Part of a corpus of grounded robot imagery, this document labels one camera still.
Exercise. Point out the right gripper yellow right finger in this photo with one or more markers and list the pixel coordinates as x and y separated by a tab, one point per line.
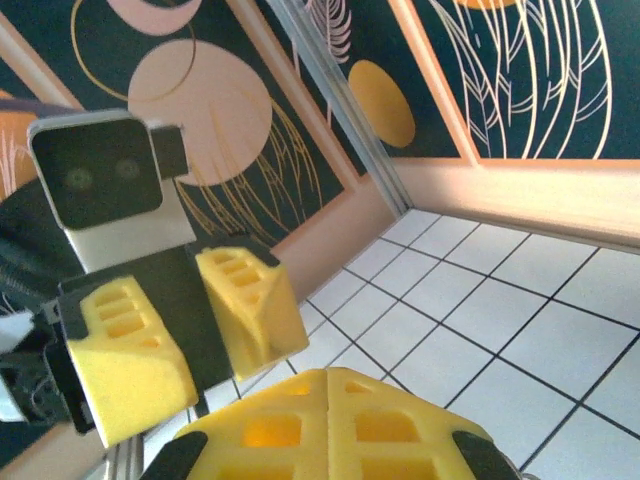
395	430

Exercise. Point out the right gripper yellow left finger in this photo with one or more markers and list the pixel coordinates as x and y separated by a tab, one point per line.
270	430

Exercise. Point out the aluminium frame post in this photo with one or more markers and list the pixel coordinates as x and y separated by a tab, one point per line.
387	185

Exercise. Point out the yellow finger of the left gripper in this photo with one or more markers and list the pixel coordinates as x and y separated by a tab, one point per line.
250	315
130	370

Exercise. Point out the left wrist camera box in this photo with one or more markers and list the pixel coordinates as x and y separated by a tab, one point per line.
100	170

